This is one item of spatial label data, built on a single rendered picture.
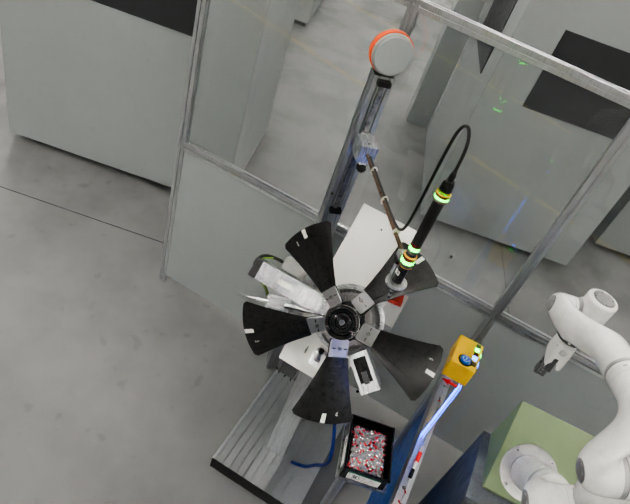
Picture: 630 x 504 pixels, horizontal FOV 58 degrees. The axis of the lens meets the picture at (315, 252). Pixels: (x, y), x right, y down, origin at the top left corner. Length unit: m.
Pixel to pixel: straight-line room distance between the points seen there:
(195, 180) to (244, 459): 1.40
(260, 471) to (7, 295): 1.67
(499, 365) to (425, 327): 0.38
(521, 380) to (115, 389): 1.98
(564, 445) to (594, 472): 0.79
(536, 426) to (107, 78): 3.14
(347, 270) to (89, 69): 2.40
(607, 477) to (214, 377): 2.20
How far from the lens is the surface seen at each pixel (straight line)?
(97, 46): 3.92
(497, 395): 3.00
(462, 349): 2.30
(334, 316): 1.93
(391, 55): 2.13
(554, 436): 2.19
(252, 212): 2.89
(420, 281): 1.94
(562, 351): 1.77
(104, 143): 4.23
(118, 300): 3.46
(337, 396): 2.04
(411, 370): 1.96
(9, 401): 3.10
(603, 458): 1.42
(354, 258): 2.21
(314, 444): 3.00
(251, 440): 2.93
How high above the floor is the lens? 2.60
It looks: 40 degrees down
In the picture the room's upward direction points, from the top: 21 degrees clockwise
